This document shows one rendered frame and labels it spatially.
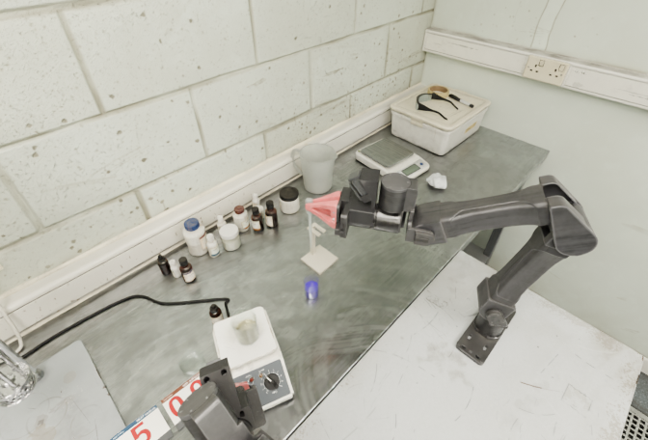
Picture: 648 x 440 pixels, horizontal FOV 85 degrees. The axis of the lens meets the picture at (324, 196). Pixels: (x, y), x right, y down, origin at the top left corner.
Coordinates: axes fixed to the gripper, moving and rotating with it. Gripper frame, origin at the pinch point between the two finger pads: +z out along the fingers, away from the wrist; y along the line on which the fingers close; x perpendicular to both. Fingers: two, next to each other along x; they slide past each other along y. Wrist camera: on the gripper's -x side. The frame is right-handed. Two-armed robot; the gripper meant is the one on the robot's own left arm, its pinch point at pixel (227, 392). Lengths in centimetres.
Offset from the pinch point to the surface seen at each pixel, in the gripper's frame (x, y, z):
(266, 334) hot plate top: -3.2, -10.5, 11.2
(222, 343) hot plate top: -4.4, -1.0, 12.7
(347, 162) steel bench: -37, -65, 66
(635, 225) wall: 19, -164, 26
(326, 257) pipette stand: -10.3, -35.2, 32.3
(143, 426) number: 4.7, 17.5, 11.1
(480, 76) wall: -59, -136, 57
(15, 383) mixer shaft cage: -13.1, 33.3, 8.9
